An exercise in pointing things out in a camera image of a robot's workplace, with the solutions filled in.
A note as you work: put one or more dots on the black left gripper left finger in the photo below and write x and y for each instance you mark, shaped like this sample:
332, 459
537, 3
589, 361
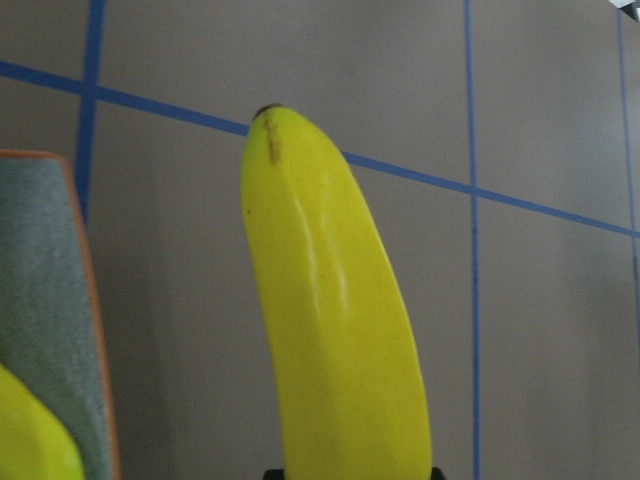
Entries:
274, 474

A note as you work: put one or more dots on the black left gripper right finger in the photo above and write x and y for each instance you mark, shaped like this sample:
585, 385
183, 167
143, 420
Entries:
437, 474

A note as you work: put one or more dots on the yellow banana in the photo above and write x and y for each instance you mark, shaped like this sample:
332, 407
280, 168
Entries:
351, 396
34, 442

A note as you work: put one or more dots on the grey square plate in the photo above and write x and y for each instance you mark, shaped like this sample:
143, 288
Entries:
51, 329

